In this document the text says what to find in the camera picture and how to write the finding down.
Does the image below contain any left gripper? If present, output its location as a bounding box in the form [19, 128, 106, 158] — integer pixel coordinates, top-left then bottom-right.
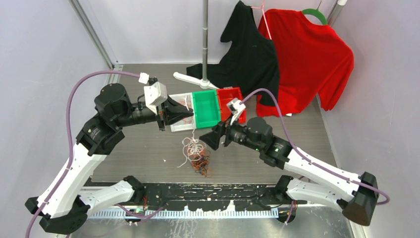
[114, 93, 194, 131]

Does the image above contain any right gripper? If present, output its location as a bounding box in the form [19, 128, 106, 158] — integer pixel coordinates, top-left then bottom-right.
[200, 112, 263, 151]

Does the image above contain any white cable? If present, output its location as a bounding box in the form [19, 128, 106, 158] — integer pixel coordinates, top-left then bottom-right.
[177, 97, 206, 169]

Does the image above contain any cable bundle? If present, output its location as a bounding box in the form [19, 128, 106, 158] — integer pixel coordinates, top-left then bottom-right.
[187, 146, 214, 178]

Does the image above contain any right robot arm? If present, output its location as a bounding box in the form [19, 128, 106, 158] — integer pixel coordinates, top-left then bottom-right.
[199, 117, 379, 226]

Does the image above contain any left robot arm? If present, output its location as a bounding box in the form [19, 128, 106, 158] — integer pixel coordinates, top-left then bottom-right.
[25, 82, 194, 235]

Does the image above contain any white plastic bin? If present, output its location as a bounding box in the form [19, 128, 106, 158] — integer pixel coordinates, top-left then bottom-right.
[170, 92, 196, 132]

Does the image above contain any green plastic bin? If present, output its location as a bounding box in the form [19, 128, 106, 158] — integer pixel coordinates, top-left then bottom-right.
[192, 90, 221, 129]

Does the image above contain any white rack base foot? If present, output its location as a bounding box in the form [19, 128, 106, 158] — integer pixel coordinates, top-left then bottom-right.
[173, 72, 218, 90]

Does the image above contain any red plastic bin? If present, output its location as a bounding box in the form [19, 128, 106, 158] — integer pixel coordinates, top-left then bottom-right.
[216, 87, 243, 121]

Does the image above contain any black t-shirt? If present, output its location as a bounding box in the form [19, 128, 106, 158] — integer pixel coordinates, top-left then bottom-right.
[207, 1, 280, 98]

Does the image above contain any garment rack pole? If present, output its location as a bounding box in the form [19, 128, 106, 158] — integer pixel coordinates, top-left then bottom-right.
[202, 0, 209, 85]

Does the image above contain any red t-shirt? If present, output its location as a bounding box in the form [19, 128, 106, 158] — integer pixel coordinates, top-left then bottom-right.
[258, 9, 354, 116]

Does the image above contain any pink hanger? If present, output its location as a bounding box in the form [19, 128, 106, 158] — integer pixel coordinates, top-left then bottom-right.
[251, 0, 272, 40]

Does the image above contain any green hanger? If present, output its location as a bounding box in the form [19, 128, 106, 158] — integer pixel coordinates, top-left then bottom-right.
[301, 0, 328, 25]

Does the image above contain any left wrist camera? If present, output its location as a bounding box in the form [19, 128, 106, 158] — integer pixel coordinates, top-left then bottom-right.
[144, 82, 168, 115]

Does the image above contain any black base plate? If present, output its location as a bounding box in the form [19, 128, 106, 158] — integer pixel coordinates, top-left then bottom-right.
[121, 183, 291, 212]

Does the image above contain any aluminium frame rail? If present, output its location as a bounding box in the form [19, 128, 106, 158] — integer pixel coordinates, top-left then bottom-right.
[69, 0, 115, 69]

